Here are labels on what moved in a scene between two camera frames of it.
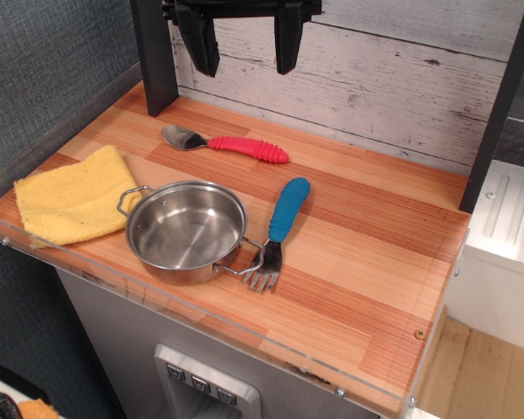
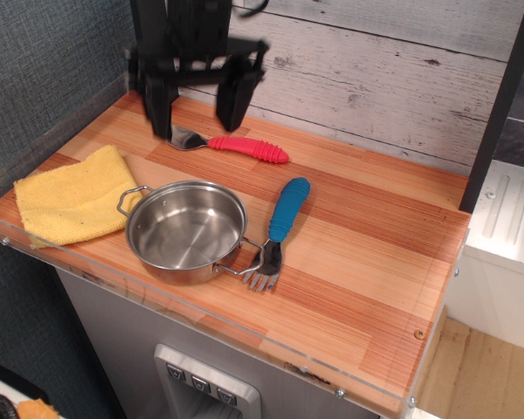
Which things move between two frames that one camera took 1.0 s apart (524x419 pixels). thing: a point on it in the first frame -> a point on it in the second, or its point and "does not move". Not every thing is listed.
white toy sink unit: (497, 285) does not move
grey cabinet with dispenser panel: (158, 367) does not move
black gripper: (194, 19) -> (166, 53)
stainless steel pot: (183, 233) does not move
